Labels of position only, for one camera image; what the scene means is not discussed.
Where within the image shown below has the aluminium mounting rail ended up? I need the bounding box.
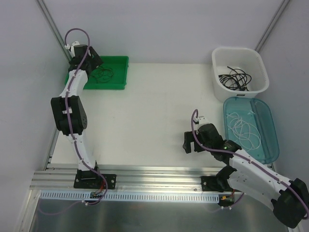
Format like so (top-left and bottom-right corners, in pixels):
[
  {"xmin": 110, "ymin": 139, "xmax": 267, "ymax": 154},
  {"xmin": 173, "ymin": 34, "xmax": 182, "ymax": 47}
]
[{"xmin": 30, "ymin": 164, "xmax": 222, "ymax": 193}]

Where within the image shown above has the black ribbon cable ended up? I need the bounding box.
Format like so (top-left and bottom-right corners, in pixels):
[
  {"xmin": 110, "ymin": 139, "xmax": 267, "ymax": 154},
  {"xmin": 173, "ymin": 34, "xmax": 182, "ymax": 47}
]
[{"xmin": 226, "ymin": 65, "xmax": 247, "ymax": 92}]

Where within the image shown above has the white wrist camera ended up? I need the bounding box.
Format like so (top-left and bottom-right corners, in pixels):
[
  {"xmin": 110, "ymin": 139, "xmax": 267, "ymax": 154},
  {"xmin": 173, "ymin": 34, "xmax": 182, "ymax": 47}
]
[
  {"xmin": 193, "ymin": 116, "xmax": 209, "ymax": 126},
  {"xmin": 64, "ymin": 41, "xmax": 80, "ymax": 54}
]

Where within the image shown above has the white slotted cable duct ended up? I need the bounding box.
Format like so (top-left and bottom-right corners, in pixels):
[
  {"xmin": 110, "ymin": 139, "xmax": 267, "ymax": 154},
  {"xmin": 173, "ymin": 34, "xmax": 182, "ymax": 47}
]
[{"xmin": 40, "ymin": 190, "xmax": 219, "ymax": 203}]

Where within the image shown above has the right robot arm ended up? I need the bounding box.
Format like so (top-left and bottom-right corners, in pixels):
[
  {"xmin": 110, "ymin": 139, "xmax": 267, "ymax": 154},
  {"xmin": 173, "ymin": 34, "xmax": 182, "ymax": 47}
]
[{"xmin": 183, "ymin": 123, "xmax": 309, "ymax": 229}]

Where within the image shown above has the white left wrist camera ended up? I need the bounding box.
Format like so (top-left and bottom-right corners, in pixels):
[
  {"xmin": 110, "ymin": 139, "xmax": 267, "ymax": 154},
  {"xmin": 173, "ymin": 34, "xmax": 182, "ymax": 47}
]
[{"xmin": 64, "ymin": 41, "xmax": 80, "ymax": 54}]

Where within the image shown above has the green plastic tray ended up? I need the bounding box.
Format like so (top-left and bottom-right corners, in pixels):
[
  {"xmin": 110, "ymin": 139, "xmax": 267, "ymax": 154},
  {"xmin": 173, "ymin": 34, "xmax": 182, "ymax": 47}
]
[{"xmin": 64, "ymin": 56, "xmax": 129, "ymax": 90}]

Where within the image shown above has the thin white wire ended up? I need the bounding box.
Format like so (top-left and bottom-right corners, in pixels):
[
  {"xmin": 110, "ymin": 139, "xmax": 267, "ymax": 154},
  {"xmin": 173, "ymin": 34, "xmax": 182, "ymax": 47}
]
[{"xmin": 226, "ymin": 111, "xmax": 263, "ymax": 150}]

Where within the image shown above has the teal transparent plastic bin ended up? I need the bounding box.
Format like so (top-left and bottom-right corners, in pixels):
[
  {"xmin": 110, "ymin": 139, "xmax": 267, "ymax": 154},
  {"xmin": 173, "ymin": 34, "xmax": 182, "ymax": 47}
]
[{"xmin": 223, "ymin": 97, "xmax": 280, "ymax": 164}]

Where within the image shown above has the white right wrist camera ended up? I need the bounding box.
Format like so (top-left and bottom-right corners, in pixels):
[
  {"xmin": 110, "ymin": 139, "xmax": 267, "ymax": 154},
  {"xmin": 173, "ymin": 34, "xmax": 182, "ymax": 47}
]
[{"xmin": 193, "ymin": 116, "xmax": 209, "ymax": 126}]

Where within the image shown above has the white plastic basin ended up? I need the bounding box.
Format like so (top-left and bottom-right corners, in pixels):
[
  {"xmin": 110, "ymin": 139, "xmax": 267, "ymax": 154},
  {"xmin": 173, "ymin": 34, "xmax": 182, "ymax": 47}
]
[{"xmin": 211, "ymin": 47, "xmax": 269, "ymax": 102}]

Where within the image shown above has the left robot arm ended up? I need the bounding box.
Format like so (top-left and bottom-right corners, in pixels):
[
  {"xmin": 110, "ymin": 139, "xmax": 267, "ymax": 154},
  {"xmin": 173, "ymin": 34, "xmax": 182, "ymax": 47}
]
[{"xmin": 51, "ymin": 41, "xmax": 102, "ymax": 188}]

